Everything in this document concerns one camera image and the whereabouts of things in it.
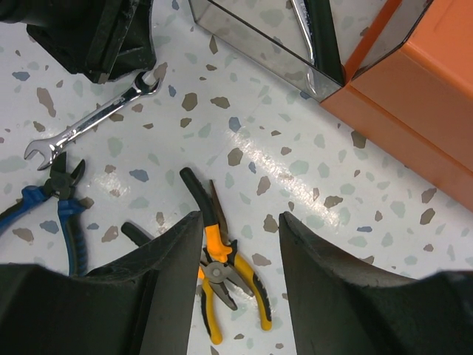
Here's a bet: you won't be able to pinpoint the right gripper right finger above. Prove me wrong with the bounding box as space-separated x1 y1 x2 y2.
279 212 472 354

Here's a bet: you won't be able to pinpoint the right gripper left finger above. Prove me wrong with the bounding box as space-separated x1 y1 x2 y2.
1 212 203 354

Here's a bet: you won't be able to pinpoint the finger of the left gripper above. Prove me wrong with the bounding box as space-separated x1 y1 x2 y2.
27 1 157 84

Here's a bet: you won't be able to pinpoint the blue-handled cutting pliers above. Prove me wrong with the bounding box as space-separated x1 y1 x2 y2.
1 152 88 276

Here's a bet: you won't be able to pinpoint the large silver combination wrench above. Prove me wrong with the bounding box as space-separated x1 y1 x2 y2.
290 0 317 95

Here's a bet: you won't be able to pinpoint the black-handled adjustable wrench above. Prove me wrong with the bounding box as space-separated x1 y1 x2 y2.
307 0 344 85

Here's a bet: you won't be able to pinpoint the orange-black combination pliers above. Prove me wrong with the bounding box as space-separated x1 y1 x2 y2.
120 220 239 345

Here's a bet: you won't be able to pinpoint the orange-black long-nose pliers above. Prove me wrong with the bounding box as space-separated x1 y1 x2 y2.
180 167 272 331

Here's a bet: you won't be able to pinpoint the small silver open-end wrench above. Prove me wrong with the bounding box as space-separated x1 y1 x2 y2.
24 72 163 171

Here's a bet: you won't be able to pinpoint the clear acrylic drawer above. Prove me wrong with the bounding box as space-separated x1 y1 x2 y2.
189 1 344 102

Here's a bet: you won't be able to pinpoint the orange storage box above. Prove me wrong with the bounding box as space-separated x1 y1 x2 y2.
321 1 472 208

